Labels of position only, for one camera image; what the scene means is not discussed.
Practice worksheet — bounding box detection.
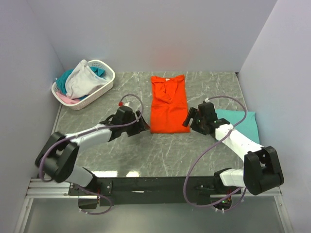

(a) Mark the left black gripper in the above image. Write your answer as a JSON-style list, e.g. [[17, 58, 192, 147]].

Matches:
[[121, 111, 150, 137]]

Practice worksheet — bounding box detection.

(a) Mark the orange t shirt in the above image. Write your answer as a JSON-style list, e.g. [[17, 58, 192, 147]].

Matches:
[[150, 74, 190, 133]]

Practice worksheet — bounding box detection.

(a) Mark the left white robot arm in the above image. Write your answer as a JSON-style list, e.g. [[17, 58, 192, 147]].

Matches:
[[35, 105, 150, 195]]

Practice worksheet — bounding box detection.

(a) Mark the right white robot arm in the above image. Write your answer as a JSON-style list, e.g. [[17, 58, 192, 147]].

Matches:
[[183, 99, 284, 195]]

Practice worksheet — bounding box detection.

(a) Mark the folded teal t shirt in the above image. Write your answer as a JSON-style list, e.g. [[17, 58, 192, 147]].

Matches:
[[215, 109, 260, 144]]

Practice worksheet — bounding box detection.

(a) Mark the white plastic laundry basket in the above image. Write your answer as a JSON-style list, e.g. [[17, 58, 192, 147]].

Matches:
[[51, 60, 116, 110]]

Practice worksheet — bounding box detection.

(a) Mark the white t shirt in basket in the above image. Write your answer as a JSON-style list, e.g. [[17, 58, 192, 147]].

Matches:
[[65, 60, 111, 99]]

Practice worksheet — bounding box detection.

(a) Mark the pink t shirt in basket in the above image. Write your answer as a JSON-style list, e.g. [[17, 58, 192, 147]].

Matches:
[[55, 91, 83, 106]]

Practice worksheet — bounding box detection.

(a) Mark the teal t shirt in basket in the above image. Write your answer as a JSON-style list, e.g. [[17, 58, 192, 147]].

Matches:
[[55, 66, 105, 95]]

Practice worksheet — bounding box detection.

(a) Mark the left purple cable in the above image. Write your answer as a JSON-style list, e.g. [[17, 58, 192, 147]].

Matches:
[[38, 94, 144, 216]]

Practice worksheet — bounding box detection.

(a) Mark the aluminium frame rail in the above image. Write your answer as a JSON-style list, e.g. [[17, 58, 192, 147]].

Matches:
[[25, 104, 284, 200]]

